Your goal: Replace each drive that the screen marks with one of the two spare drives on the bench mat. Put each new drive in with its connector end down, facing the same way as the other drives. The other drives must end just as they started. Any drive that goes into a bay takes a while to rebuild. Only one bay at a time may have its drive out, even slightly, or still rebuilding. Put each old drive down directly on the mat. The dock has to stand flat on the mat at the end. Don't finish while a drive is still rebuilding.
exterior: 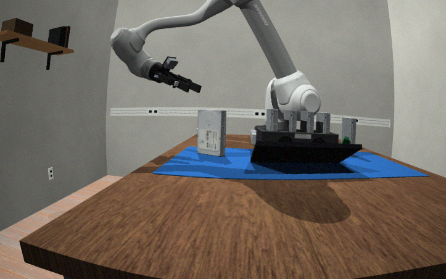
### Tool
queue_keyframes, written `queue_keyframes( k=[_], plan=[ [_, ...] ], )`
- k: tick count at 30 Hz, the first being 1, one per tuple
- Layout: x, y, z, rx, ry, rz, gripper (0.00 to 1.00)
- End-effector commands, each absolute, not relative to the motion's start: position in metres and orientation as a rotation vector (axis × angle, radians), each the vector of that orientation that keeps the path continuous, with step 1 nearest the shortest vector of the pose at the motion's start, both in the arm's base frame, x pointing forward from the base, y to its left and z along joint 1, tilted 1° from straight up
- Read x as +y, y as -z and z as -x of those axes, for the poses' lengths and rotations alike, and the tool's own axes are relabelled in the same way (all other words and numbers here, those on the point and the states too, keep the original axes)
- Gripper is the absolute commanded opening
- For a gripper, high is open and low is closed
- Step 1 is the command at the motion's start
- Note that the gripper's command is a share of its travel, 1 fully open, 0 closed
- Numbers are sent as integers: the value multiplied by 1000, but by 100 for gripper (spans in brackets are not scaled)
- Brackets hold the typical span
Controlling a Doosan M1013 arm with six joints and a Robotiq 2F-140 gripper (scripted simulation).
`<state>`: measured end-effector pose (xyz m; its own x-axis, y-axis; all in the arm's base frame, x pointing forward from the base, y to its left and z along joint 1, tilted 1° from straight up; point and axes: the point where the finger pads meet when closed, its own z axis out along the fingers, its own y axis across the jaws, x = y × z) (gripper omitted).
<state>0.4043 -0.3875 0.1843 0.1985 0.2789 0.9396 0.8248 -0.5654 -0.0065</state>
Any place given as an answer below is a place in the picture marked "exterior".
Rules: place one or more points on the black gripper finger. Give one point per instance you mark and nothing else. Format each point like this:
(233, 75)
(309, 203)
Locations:
(195, 87)
(172, 81)

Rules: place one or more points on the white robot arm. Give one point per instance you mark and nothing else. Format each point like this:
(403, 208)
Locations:
(292, 88)

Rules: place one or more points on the dark grey drive dock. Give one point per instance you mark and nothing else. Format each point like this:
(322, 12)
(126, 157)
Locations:
(298, 136)

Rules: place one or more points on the blue flat mat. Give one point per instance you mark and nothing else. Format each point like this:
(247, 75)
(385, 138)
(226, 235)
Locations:
(236, 165)

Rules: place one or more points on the status display screen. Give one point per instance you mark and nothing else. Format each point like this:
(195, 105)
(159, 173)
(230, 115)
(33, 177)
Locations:
(296, 152)

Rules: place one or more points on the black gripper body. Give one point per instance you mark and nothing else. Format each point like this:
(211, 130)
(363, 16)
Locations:
(156, 68)

